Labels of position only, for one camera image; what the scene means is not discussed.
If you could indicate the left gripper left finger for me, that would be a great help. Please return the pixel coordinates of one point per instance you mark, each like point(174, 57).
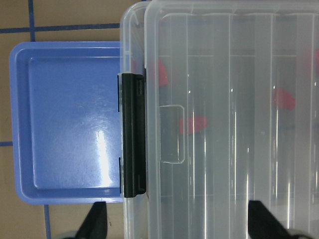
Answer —
point(95, 224)

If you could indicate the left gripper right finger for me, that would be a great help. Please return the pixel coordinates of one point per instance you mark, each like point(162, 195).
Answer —
point(263, 225)

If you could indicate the red block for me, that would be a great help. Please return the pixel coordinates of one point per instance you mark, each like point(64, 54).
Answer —
point(283, 100)
point(192, 125)
point(163, 78)

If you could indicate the clear plastic box lid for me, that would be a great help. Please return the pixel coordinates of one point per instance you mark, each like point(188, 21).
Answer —
point(223, 60)

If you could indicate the red block in box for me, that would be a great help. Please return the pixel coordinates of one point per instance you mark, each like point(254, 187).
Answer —
point(163, 78)
point(283, 100)

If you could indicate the clear plastic storage box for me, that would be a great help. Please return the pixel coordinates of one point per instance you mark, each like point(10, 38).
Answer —
point(132, 46)

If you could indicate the blue plastic tray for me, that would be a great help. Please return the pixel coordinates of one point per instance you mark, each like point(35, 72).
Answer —
point(65, 122)

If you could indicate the black box latch handle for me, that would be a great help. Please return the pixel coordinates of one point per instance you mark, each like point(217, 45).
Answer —
point(132, 107)

